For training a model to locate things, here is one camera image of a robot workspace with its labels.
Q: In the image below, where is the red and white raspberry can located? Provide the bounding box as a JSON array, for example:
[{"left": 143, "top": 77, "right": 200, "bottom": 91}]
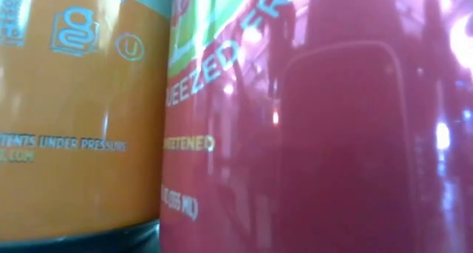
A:
[{"left": 159, "top": 0, "right": 473, "bottom": 253}]

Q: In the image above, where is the orange and white soda can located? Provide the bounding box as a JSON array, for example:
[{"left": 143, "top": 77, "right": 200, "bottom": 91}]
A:
[{"left": 0, "top": 0, "right": 174, "bottom": 253}]

